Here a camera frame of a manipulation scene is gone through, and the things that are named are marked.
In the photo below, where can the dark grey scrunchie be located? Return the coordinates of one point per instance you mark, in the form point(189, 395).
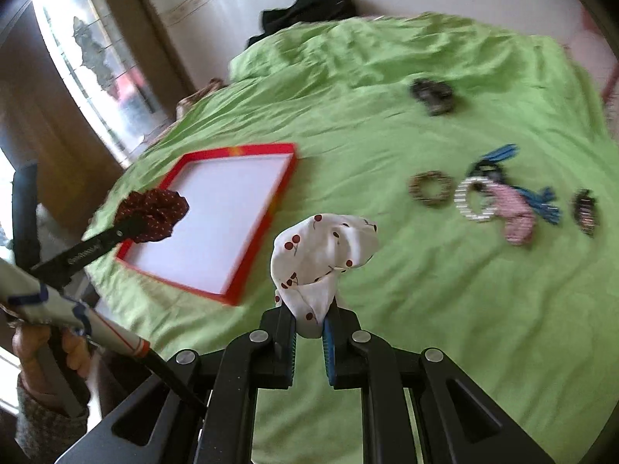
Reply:
point(437, 97)

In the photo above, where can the white patterned pole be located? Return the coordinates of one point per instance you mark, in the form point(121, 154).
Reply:
point(28, 299)

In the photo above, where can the green bed sheet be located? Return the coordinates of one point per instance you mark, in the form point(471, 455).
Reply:
point(535, 326)

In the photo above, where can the white cherry print scrunchie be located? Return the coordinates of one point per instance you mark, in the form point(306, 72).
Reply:
point(308, 259)

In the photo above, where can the window with bars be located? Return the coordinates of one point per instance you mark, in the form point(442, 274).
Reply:
point(101, 75)

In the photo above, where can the person's left hand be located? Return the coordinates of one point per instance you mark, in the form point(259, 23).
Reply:
point(31, 344)

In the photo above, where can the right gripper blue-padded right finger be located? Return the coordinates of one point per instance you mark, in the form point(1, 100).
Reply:
point(391, 383)

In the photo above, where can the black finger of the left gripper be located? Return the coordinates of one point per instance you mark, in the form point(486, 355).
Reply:
point(59, 270)

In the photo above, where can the red plaid scrunchie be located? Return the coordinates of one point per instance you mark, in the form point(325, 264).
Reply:
point(519, 218)

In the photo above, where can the black cloth on bed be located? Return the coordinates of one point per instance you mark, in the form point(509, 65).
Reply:
point(303, 11)

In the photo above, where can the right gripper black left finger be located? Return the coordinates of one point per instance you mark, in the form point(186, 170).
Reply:
point(262, 359)

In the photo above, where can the red tray white inside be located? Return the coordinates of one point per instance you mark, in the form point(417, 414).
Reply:
point(232, 194)

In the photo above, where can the dark red dotted scrunchie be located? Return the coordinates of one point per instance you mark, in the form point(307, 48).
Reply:
point(152, 214)

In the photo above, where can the blue striped strap watch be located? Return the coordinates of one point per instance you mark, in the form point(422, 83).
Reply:
point(491, 166)

